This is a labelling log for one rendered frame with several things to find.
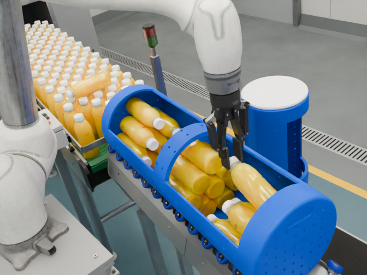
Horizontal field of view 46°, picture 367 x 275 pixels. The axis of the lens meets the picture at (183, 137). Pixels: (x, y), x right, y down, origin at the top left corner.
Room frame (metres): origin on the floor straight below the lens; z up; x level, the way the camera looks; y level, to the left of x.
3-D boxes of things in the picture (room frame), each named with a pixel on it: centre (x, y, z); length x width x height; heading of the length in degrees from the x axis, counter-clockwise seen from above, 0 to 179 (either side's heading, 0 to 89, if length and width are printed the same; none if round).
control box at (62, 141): (1.58, 0.56, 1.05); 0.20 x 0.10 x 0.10; 28
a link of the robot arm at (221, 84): (0.92, -0.12, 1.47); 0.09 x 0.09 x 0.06
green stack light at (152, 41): (2.04, 0.07, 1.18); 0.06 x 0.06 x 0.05
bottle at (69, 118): (1.68, 0.47, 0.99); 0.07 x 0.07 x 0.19
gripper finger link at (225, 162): (0.91, -0.10, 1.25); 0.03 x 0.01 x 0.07; 28
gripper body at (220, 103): (0.92, -0.12, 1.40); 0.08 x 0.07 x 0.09; 118
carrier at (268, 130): (1.58, -0.41, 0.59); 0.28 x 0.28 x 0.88
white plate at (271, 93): (1.58, -0.41, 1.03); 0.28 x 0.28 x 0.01
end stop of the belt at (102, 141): (1.60, 0.25, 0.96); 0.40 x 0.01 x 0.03; 118
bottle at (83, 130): (1.56, 0.41, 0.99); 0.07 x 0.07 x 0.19
